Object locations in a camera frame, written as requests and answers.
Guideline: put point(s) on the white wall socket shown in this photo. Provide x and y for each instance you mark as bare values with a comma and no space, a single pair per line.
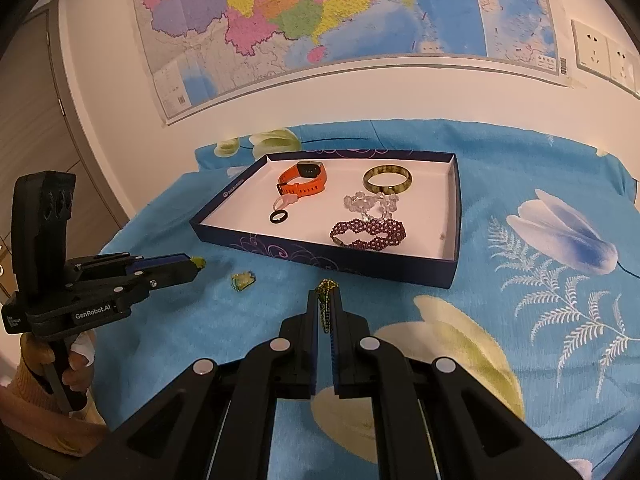
590,47
621,60

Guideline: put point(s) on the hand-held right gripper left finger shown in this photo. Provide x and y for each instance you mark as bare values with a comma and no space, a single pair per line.
300,345

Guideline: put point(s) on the dark blue cardboard box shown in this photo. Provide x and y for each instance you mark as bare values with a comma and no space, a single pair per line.
425,220

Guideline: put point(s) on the colourful wall map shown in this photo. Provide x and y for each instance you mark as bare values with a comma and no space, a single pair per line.
350,10

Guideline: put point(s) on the green pendant with gold setting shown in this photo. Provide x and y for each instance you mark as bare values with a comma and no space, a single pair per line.
242,280

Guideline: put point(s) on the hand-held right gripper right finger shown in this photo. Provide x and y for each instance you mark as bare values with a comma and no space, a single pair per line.
345,350

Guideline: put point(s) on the person's left forearm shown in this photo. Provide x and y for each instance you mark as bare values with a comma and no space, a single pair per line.
30,395

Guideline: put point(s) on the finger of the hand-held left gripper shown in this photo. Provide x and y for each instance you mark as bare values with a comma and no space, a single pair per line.
175,272
165,260

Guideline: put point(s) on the brown wooden door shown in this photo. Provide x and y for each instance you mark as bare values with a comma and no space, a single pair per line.
40,125

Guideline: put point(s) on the orange smartwatch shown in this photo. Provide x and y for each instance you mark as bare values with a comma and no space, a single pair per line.
321,178

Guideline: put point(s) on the person's left hand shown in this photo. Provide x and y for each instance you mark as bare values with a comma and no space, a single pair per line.
82,372

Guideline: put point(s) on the green jade bangle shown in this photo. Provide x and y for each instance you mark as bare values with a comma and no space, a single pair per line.
387,190

